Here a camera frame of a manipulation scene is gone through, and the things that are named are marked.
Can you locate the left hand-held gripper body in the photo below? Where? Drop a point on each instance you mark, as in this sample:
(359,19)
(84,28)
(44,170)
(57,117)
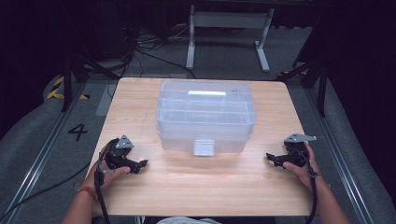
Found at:
(120,151)

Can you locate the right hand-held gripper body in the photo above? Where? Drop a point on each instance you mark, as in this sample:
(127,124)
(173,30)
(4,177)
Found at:
(297,149)

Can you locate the clear plastic storage box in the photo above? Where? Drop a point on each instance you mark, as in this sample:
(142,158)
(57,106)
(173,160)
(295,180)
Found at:
(205,121)

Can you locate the person's right hand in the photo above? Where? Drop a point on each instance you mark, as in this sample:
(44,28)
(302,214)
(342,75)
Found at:
(303,172)

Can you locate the person's left hand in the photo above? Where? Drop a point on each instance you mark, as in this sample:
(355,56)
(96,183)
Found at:
(107,175)

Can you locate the person's light clothing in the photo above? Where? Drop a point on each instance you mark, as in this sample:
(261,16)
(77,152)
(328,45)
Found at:
(186,220)

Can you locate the black tripod stand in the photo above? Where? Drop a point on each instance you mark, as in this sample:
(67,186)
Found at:
(314,73)
(76,73)

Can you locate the metal floor rail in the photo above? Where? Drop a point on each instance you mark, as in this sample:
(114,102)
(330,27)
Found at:
(339,155)
(40,155)

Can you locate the white metal stand frame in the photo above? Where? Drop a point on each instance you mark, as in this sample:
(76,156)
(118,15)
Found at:
(230,20)

